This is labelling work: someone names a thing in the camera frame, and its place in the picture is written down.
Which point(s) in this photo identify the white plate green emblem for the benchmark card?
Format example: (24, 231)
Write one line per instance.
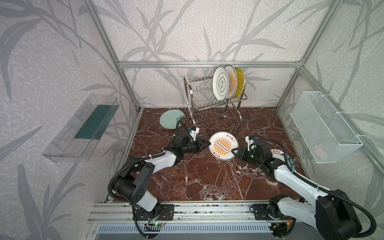
(220, 83)

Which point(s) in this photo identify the light green flower plate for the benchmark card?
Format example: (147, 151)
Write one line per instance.
(169, 119)

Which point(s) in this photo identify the small orange sun plate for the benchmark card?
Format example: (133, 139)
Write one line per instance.
(221, 146)

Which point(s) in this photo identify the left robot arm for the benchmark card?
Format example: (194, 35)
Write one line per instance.
(130, 184)

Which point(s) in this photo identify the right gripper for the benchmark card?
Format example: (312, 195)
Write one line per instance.
(242, 153)

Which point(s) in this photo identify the white wire mesh basket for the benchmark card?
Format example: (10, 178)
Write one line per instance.
(325, 131)

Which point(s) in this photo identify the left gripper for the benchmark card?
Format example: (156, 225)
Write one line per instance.
(199, 144)

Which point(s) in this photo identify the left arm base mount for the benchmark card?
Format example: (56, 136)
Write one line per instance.
(161, 212)

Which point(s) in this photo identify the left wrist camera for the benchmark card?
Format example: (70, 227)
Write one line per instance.
(194, 131)

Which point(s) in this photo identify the large orange sun plate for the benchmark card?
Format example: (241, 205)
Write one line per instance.
(233, 81)

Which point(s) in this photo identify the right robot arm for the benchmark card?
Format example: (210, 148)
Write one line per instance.
(330, 212)

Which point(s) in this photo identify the stainless steel dish rack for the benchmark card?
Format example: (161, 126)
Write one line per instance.
(207, 113)

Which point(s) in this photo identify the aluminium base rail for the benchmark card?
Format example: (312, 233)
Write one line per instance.
(204, 212)

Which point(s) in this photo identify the white plate green rim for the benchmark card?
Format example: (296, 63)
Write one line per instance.
(279, 154)

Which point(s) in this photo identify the clear plastic tray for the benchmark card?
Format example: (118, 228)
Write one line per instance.
(80, 136)

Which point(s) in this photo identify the yellow green striped plate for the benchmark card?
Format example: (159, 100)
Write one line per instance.
(241, 82)

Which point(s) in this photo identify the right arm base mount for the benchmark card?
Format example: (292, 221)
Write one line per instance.
(267, 212)

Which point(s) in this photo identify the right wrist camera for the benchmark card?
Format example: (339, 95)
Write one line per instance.
(251, 142)

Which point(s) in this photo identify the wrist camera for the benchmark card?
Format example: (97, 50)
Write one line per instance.
(251, 142)
(194, 131)

